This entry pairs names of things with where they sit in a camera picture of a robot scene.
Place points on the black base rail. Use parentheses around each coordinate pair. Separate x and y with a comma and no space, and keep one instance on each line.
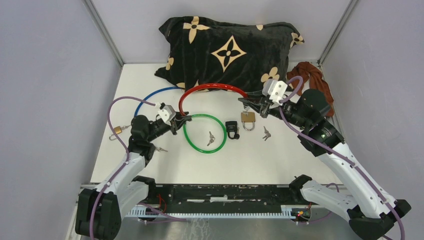
(221,201)

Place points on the blue cable lock keys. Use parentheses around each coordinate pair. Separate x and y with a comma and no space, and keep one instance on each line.
(159,149)

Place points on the brown cloth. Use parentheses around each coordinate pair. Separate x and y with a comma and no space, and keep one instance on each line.
(312,75)

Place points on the padlock keys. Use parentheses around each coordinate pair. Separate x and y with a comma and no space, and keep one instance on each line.
(267,134)

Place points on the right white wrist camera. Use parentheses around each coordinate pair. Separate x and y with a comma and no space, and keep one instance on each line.
(274,91)

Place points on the green cable lock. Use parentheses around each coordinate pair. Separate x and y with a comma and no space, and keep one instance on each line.
(202,150)

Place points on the black floral pillow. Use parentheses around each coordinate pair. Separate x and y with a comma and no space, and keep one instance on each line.
(204,51)

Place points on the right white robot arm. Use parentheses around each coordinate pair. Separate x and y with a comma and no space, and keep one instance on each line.
(370,211)

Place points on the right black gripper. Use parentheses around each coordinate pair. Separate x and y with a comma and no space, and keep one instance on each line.
(261,108)

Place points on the small brass padlock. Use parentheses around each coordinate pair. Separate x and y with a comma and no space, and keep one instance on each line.
(118,130)

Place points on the small black padlock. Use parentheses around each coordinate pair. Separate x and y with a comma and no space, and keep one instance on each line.
(232,129)

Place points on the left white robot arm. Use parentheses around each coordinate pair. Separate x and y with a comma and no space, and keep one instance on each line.
(100,210)

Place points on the red cable lock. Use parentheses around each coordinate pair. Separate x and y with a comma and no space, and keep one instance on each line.
(219,86)

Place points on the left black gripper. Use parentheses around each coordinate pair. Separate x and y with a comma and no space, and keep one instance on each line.
(177,121)

